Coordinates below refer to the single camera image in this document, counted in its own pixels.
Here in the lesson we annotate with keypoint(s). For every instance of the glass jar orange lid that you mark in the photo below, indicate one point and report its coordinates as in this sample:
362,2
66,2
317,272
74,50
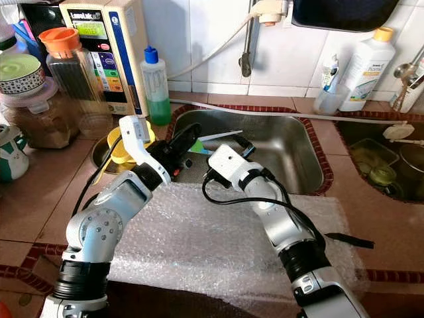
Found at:
73,86

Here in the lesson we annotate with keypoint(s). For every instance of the chrome tap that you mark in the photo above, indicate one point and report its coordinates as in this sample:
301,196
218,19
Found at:
409,73

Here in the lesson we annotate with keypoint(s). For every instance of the green and white mug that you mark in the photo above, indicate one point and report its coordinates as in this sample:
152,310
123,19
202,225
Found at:
13,156

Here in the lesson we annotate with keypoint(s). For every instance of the thin white pipe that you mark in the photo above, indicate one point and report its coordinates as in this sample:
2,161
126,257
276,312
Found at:
278,110

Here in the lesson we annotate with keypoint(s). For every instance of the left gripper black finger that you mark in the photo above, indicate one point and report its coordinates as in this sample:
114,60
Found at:
189,134
192,150

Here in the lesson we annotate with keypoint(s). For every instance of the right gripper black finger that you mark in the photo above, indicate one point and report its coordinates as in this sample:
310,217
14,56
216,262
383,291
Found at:
237,143
248,147

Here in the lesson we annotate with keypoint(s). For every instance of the white blue tube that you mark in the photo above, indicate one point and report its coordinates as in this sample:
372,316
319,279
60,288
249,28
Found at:
331,69

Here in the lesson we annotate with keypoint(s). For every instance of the black rounded basin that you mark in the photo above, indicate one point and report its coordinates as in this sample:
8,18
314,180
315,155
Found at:
344,13

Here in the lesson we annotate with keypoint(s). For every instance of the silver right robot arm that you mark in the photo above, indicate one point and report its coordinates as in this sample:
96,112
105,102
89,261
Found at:
285,228

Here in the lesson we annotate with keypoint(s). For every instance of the white plastic ladle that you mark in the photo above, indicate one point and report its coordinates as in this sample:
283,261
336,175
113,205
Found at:
397,131

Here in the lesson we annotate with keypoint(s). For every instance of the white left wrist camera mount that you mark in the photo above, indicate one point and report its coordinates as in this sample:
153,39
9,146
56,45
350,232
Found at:
136,132

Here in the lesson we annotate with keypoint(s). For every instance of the clear plastic cup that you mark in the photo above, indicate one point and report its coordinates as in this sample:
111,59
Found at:
330,103

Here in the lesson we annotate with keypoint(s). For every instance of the jar pink lid brown contents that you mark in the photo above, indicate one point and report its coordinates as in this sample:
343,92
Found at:
40,126

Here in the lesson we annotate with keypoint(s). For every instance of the stainless steel sink basin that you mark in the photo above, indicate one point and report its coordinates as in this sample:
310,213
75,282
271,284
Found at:
278,149
371,129

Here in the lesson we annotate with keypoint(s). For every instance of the patterned bowl green lid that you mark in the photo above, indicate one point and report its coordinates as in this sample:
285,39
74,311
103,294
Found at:
20,68

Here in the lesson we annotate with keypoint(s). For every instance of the shallow steel bowl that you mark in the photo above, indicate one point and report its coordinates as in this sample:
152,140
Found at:
99,162

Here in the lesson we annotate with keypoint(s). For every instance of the clear bubble wrap sheet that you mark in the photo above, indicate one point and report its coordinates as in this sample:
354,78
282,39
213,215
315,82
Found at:
225,252

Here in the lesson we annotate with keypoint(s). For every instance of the clear plastic tub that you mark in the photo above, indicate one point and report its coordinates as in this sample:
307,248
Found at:
371,156

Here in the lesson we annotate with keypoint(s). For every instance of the white bottle yellow cap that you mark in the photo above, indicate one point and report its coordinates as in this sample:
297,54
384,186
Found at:
368,69

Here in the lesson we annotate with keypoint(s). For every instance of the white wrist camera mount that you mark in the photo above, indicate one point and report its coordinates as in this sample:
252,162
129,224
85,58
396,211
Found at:
228,165
136,132

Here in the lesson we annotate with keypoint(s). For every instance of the white jar green band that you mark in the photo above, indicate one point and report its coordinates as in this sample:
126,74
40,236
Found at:
6,26

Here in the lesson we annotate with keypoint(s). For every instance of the green soap bottle blue cap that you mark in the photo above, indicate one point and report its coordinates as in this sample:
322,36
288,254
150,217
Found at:
156,103

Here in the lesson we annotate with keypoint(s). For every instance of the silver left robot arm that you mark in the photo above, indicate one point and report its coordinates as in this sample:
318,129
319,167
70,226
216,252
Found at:
99,228

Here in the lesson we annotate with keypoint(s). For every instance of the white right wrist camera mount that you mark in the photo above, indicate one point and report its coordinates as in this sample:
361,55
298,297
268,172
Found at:
228,165

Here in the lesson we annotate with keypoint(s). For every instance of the small green cup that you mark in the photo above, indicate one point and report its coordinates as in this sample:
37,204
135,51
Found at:
383,176

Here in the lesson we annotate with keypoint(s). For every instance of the cream water ionizer appliance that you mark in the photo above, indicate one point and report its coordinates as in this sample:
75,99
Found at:
126,59

